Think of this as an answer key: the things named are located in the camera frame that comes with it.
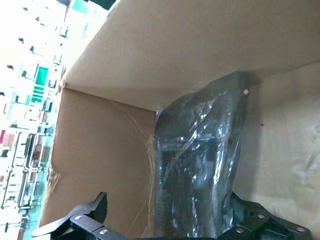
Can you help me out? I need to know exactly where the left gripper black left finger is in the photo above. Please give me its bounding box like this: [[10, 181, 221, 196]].
[[32, 191, 126, 240]]

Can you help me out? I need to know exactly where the grey antistatic plastic bag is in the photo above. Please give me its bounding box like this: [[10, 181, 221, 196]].
[[153, 70, 261, 238]]

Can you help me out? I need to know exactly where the graphics card with silver bracket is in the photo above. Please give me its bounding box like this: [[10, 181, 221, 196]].
[[159, 99, 241, 226]]

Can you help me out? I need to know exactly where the brown open cardboard box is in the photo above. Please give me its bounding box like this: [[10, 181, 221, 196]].
[[39, 0, 320, 240]]

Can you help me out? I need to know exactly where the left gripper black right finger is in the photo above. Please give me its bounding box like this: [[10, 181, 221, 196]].
[[217, 192, 315, 240]]

